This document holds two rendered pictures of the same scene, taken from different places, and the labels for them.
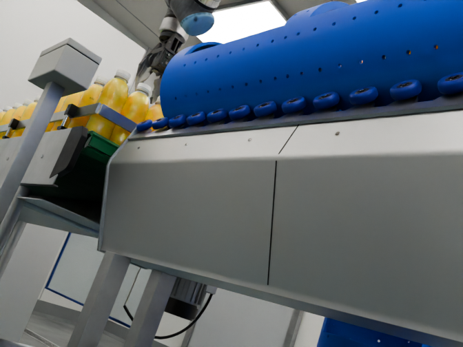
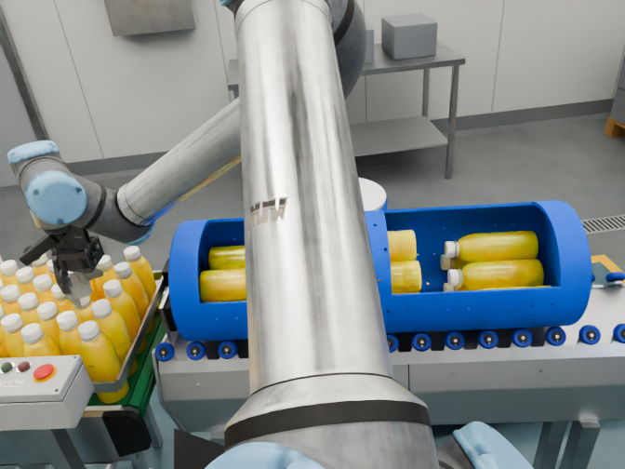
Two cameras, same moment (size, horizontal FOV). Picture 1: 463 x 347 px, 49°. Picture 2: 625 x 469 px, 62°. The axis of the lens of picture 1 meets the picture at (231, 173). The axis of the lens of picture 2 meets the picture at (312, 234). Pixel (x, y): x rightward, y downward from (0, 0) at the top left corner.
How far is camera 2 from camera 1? 1.48 m
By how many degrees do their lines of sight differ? 67
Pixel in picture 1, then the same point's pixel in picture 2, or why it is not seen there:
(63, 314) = not seen: outside the picture
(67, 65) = (76, 408)
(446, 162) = (532, 391)
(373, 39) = (467, 322)
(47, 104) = (58, 432)
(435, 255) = (518, 408)
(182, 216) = not seen: hidden behind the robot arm
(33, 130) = (69, 456)
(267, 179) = not seen: hidden behind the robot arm
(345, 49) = (442, 325)
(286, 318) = (13, 93)
